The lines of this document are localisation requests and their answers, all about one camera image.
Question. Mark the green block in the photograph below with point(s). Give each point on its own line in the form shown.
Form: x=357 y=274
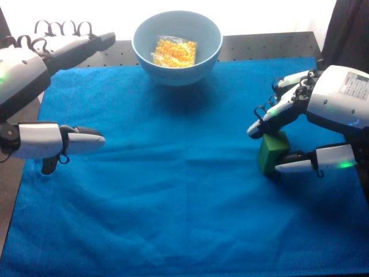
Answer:
x=271 y=155

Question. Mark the blue cloth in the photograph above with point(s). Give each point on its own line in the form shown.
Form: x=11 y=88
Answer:
x=173 y=187

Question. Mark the bag of yellow beads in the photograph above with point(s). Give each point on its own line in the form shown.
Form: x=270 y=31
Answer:
x=174 y=53

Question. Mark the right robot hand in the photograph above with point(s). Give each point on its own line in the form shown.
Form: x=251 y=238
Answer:
x=334 y=95

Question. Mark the light blue bowl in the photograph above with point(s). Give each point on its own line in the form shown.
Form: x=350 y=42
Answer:
x=173 y=76

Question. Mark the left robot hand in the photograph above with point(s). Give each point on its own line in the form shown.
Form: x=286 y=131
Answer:
x=23 y=72

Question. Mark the black curtain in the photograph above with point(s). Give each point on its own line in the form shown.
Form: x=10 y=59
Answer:
x=348 y=29
x=4 y=26

